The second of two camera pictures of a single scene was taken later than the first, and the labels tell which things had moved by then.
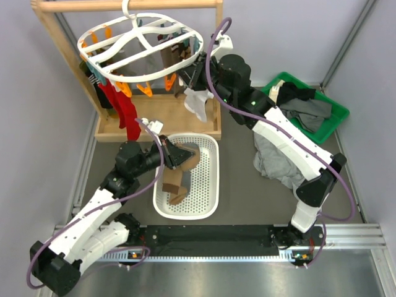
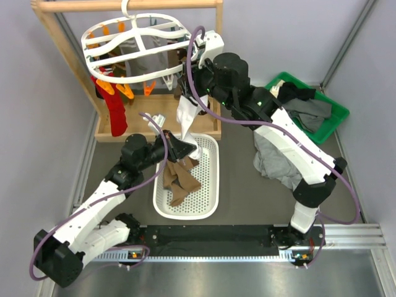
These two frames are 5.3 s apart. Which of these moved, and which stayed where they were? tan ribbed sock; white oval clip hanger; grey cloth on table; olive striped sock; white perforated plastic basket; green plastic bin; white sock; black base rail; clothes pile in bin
Moved: white oval clip hanger; tan ribbed sock; olive striped sock; white sock
Stayed: green plastic bin; clothes pile in bin; white perforated plastic basket; black base rail; grey cloth on table
